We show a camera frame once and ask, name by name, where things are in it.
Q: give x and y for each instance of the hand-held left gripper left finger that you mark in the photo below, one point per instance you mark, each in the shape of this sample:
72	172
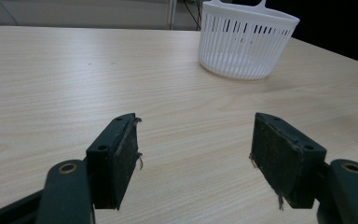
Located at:
113	161

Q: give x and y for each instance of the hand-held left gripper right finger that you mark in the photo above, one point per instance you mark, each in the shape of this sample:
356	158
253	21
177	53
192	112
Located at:
284	161

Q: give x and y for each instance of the white slotted plastic basket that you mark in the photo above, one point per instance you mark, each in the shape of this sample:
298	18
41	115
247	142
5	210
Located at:
245	43

